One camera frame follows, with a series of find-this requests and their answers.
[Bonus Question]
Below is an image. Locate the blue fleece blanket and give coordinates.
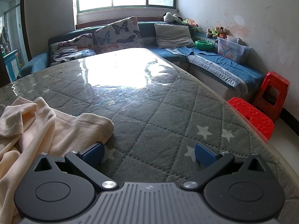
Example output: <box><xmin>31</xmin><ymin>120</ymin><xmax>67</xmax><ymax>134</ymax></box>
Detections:
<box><xmin>177</xmin><ymin>46</ymin><xmax>272</xmax><ymax>87</ymax></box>

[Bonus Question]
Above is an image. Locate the blue corner sofa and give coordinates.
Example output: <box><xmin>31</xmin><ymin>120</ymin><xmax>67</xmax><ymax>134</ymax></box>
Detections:
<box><xmin>16</xmin><ymin>21</ymin><xmax>272</xmax><ymax>101</ymax></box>

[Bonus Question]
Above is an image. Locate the tall red plastic stool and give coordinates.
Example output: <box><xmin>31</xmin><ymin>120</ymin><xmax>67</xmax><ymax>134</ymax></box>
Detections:
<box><xmin>252</xmin><ymin>71</ymin><xmax>291</xmax><ymax>123</ymax></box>

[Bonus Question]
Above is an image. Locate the low red plastic stool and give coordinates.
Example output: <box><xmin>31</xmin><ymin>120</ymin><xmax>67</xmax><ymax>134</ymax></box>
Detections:
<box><xmin>227</xmin><ymin>97</ymin><xmax>275</xmax><ymax>144</ymax></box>

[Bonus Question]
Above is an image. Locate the teal and white cabinet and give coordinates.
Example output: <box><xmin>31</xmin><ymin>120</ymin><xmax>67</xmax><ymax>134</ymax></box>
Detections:
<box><xmin>2</xmin><ymin>49</ymin><xmax>21</xmax><ymax>80</ymax></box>

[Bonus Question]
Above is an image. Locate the grey quilted star tablecloth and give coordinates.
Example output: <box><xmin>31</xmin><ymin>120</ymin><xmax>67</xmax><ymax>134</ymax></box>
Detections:
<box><xmin>0</xmin><ymin>48</ymin><xmax>299</xmax><ymax>224</ymax></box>

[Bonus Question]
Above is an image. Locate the cream knit garment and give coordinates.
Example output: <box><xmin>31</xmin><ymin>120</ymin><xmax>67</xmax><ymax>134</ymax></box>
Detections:
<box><xmin>0</xmin><ymin>96</ymin><xmax>115</xmax><ymax>224</ymax></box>

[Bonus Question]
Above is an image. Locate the green bowl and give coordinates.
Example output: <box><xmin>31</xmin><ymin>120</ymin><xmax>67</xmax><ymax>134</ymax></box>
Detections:
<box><xmin>195</xmin><ymin>40</ymin><xmax>213</xmax><ymax>50</ymax></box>

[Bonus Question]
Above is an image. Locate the square butterfly print pillow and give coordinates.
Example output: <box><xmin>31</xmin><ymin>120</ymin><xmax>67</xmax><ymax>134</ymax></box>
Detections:
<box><xmin>94</xmin><ymin>16</ymin><xmax>145</xmax><ymax>54</ymax></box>

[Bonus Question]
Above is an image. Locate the grey pillow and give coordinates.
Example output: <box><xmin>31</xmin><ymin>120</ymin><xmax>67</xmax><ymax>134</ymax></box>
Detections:
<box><xmin>154</xmin><ymin>23</ymin><xmax>195</xmax><ymax>49</ymax></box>

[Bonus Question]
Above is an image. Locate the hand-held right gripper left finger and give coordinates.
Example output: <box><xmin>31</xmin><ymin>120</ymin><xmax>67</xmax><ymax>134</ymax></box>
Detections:
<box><xmin>33</xmin><ymin>142</ymin><xmax>118</xmax><ymax>190</ymax></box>

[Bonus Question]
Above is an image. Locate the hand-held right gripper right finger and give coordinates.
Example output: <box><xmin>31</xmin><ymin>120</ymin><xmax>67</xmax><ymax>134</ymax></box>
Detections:
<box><xmin>181</xmin><ymin>142</ymin><xmax>268</xmax><ymax>190</ymax></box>

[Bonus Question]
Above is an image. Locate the pink and green plush toy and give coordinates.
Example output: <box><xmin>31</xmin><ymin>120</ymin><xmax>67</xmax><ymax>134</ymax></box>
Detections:
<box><xmin>182</xmin><ymin>19</ymin><xmax>199</xmax><ymax>28</ymax></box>

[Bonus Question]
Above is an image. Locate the panda plush toy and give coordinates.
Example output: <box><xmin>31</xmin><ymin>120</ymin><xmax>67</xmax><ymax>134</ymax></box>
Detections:
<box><xmin>163</xmin><ymin>12</ymin><xmax>183</xmax><ymax>24</ymax></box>

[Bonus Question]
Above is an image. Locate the brown teddy bear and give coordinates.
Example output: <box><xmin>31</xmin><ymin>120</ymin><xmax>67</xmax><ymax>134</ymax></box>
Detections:
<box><xmin>207</xmin><ymin>26</ymin><xmax>228</xmax><ymax>39</ymax></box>

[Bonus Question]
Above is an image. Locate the long butterfly print pillow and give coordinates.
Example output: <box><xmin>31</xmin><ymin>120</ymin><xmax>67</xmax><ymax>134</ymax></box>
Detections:
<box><xmin>49</xmin><ymin>33</ymin><xmax>97</xmax><ymax>66</ymax></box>

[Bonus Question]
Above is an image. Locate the clear plastic storage box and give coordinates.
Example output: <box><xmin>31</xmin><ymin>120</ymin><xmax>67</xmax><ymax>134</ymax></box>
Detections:
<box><xmin>216</xmin><ymin>35</ymin><xmax>253</xmax><ymax>64</ymax></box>

